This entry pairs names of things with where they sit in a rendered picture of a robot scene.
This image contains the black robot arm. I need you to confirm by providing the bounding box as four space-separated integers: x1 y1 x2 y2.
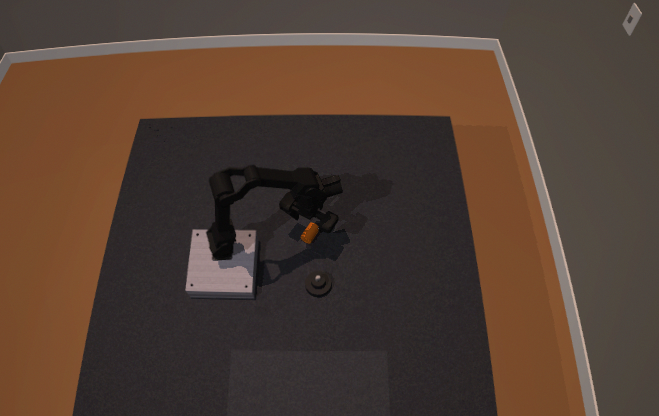
206 164 343 261

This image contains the orange cylinder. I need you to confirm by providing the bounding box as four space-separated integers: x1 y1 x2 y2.
300 222 319 244

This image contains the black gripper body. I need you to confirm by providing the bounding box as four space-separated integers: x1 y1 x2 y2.
279 192 339 233

